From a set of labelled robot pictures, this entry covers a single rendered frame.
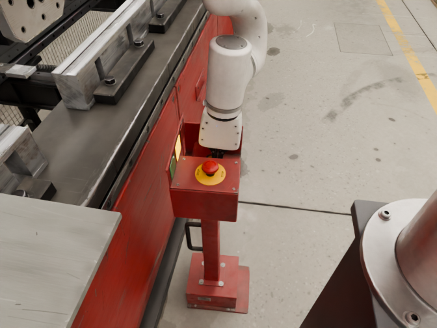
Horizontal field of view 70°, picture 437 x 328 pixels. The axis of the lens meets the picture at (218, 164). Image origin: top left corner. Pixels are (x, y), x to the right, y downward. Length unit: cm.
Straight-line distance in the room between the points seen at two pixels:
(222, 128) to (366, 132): 161
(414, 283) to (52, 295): 37
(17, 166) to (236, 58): 45
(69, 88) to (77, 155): 17
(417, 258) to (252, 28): 51
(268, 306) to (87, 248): 110
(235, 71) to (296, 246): 108
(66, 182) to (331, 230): 129
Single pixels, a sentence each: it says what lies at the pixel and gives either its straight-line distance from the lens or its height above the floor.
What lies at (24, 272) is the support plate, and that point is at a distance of 42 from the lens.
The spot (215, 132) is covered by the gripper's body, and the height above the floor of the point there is 85.
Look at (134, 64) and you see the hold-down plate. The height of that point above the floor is 90.
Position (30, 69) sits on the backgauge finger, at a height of 100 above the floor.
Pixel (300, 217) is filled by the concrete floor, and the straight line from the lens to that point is 165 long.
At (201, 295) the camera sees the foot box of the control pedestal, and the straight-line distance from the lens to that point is 130.
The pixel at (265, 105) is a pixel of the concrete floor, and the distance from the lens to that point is 228.
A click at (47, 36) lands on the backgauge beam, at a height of 91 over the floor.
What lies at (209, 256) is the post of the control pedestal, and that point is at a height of 32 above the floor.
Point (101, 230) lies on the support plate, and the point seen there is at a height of 100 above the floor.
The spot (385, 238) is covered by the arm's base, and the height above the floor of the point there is 101.
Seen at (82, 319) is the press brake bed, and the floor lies 68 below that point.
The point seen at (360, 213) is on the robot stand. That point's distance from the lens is 44.
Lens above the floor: 133
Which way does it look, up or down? 47 degrees down
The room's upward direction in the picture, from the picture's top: straight up
